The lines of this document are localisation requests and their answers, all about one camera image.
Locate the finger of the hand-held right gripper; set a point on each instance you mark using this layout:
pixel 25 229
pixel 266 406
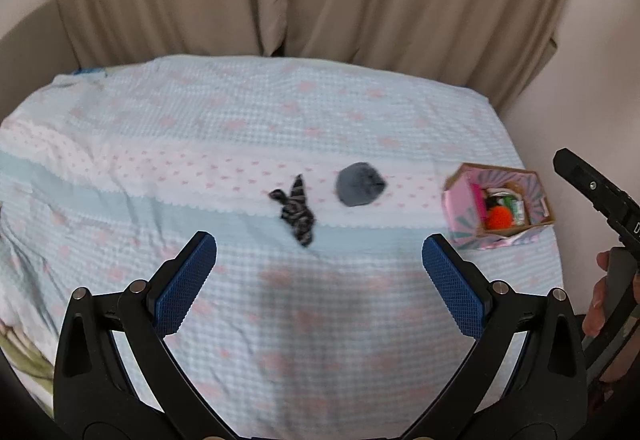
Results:
pixel 582 174

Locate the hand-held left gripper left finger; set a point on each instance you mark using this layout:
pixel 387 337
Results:
pixel 187 282

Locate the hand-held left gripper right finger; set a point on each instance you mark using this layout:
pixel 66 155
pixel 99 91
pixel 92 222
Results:
pixel 455 290

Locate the pink cardboard box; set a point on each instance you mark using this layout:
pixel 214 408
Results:
pixel 462 215

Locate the green packet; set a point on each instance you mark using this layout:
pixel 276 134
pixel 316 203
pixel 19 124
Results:
pixel 513 208

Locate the orange fluffy ball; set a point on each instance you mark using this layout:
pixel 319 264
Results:
pixel 500 219

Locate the dark striped sock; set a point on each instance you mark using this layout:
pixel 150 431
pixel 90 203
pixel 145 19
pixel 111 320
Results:
pixel 295 215

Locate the grey sock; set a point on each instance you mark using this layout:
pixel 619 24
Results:
pixel 357 185

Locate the person's right hand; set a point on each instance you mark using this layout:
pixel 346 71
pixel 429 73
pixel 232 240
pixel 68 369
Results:
pixel 596 310

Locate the light blue checked bedsheet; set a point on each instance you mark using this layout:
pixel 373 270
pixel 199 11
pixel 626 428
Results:
pixel 200 129

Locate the green striped cloth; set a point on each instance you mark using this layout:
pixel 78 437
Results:
pixel 22 360

